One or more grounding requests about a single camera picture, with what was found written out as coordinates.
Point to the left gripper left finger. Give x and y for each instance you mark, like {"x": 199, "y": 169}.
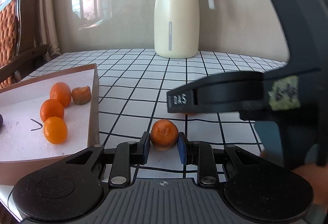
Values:
{"x": 127, "y": 154}

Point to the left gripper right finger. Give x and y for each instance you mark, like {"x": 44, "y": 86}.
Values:
{"x": 200, "y": 154}

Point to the wrinkled tangerine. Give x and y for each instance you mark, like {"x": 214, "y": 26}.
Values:
{"x": 164, "y": 134}

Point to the small orange kumquat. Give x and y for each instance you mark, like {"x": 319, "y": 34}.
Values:
{"x": 55, "y": 130}

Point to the large orange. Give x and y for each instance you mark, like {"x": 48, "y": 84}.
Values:
{"x": 317, "y": 176}

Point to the small orange tangerine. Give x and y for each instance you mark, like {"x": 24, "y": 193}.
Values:
{"x": 51, "y": 108}

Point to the white tray brown rim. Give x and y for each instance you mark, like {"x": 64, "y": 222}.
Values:
{"x": 24, "y": 148}

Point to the white grid tablecloth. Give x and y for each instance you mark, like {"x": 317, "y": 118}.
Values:
{"x": 127, "y": 136}

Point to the dark passion fruit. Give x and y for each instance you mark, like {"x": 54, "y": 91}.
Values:
{"x": 1, "y": 120}

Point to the cream thermos jug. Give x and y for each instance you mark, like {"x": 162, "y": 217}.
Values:
{"x": 177, "y": 27}

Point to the wooden sofa orange cushions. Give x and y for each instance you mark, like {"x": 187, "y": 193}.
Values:
{"x": 19, "y": 55}

